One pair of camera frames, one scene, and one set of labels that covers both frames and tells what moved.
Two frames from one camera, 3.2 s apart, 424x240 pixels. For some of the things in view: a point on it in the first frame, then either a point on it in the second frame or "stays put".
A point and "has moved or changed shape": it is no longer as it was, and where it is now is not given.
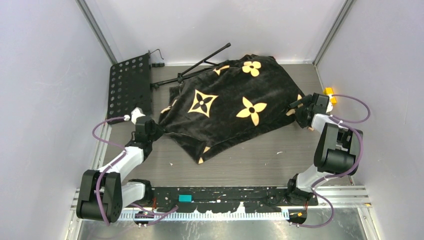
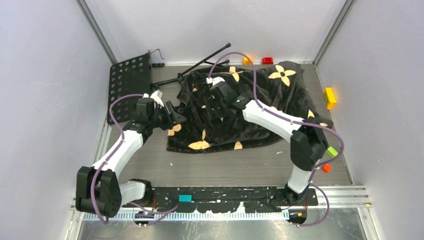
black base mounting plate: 227,199 stays put
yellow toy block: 329,90 stays put
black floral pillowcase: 210,109 has moved or changed shape
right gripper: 307,100 → 211,102
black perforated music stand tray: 130,88 stays put
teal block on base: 185,198 stays put
